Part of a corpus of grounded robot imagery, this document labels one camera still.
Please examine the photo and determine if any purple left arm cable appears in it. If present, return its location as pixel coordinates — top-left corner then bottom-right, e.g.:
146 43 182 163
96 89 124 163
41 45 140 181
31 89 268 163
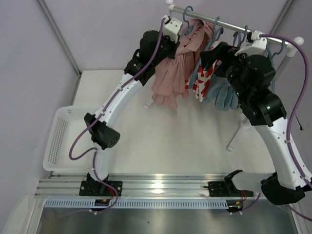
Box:
69 17 166 193

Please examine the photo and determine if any white plastic basket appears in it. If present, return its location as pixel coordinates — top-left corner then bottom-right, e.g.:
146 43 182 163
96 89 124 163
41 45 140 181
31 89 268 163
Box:
43 105 99 174

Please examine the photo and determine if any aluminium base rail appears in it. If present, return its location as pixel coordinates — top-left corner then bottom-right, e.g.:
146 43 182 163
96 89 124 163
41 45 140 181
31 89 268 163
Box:
34 173 300 199

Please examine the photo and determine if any blue plastic hanger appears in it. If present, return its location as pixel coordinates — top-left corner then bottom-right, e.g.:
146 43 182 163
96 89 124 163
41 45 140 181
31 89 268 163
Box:
182 6 205 37

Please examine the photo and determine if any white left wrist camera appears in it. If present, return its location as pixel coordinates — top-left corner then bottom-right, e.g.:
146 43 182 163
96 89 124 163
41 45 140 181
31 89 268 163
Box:
162 15 183 43

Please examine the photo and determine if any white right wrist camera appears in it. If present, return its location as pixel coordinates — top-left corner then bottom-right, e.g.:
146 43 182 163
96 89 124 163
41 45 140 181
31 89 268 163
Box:
235 30 267 56

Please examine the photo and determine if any white metal clothes rack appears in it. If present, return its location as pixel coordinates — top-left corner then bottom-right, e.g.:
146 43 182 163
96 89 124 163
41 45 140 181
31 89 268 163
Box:
143 0 304 151

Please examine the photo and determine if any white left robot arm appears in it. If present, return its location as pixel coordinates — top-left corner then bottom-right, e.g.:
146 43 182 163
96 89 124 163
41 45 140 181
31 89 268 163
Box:
82 30 180 195

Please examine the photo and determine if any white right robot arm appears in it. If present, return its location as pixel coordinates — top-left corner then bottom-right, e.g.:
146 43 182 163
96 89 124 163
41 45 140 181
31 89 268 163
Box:
200 42 312 205

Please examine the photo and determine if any red floral white cloth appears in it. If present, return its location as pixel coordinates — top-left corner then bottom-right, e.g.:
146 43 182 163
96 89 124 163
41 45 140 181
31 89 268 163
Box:
182 39 220 102

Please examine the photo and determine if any white slotted cable duct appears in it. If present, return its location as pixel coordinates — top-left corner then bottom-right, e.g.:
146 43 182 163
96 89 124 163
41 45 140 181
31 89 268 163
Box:
44 198 229 209

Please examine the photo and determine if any blue hanger with floral cloth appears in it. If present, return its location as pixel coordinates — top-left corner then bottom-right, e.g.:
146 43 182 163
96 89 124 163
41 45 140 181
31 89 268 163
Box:
189 16 224 89

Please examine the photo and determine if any pink pleated skirt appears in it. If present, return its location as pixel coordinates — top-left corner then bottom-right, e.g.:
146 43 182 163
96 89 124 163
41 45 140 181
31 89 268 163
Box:
152 19 213 109

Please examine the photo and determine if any light blue towel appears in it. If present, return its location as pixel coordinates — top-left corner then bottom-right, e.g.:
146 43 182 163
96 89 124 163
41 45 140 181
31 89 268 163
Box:
203 78 238 111

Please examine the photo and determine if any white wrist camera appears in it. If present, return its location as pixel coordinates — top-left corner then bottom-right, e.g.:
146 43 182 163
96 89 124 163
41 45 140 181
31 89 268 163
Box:
235 30 267 56
162 15 183 43

